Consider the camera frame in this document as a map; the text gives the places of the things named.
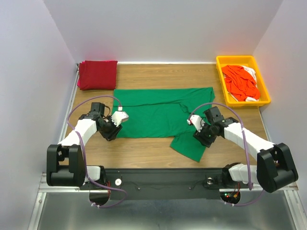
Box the aluminium frame rail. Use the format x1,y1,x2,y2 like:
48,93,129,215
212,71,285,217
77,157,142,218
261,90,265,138
38,173,298,193

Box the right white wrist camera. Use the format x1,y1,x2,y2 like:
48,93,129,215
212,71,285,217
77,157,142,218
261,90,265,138
187,115,205,132

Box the yellow plastic bin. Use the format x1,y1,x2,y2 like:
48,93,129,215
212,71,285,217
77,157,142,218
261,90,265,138
216,56,271,107

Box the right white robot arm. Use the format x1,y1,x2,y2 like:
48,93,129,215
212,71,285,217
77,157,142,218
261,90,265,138
187,106,298,193

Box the orange t shirt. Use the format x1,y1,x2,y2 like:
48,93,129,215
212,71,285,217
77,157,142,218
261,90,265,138
222,65,260,102

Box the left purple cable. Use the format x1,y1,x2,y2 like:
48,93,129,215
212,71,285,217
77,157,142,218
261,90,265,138
66,95,129,208

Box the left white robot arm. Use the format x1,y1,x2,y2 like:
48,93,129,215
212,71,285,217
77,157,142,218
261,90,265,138
46,103,129,187

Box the white t shirt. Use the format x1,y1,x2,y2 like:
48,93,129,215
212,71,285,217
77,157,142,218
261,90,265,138
241,65,257,82

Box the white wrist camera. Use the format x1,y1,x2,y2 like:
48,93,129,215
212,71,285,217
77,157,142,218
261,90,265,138
111,111,129,127
187,115,205,132

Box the left side aluminium rail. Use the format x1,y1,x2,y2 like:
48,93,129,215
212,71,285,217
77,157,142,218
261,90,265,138
57,63,79,143

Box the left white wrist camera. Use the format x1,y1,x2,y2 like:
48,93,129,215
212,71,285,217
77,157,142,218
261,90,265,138
111,111,129,127

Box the folded red t shirt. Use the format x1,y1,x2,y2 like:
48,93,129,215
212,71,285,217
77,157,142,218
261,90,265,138
79,60,118,91

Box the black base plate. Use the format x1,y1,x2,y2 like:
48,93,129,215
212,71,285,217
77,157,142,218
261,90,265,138
79,168,250,201

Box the green t shirt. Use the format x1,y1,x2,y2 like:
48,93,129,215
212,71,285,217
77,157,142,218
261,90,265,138
113,87,215,162

